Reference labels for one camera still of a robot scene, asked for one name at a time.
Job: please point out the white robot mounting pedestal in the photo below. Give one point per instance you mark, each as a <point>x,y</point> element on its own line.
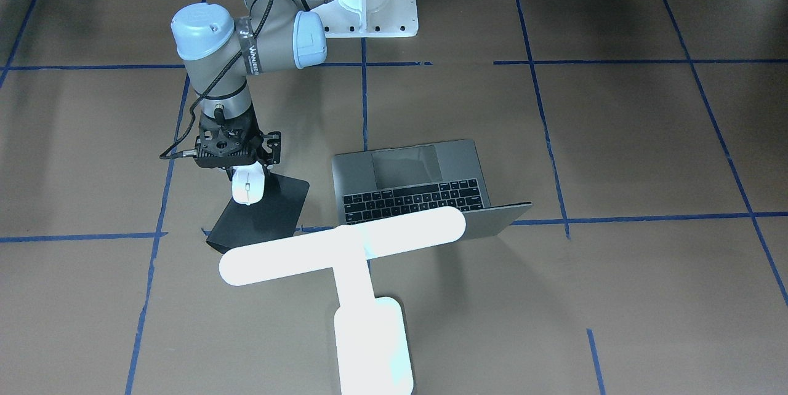
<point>369,18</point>

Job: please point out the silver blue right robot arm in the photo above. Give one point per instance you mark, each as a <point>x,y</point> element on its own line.
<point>219,53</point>

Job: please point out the grey open laptop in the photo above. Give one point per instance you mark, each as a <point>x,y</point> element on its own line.
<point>371,185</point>

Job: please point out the white computer mouse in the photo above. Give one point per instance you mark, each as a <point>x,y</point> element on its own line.
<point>248,184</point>

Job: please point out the black mouse pad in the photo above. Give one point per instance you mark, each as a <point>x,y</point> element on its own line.
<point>274,217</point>

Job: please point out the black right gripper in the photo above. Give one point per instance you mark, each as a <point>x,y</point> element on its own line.
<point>271,146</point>

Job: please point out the white desk lamp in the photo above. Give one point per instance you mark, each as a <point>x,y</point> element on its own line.
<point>372,351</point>

